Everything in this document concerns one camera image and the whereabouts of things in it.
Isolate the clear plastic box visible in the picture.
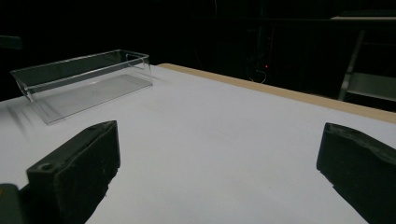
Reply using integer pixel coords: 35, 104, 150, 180
9, 49, 153, 126

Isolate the white metal table frame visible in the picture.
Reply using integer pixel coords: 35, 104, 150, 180
330, 14, 396, 104

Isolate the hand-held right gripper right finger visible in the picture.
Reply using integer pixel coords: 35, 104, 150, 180
316, 121, 396, 224

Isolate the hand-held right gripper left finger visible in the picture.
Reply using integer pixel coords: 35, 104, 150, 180
26, 120, 121, 224

